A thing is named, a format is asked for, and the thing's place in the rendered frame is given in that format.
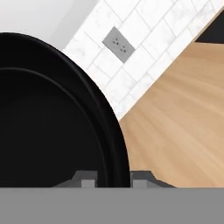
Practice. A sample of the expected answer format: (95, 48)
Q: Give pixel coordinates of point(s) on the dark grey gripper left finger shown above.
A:
(84, 178)

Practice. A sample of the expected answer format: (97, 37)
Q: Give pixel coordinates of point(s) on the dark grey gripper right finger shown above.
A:
(143, 178)

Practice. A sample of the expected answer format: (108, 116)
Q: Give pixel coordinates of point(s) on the black bowl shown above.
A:
(49, 116)

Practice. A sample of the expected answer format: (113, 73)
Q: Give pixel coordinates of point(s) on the dark cabinet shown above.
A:
(212, 31)

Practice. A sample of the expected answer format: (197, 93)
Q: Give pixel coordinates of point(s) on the grey wall socket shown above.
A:
(118, 44)

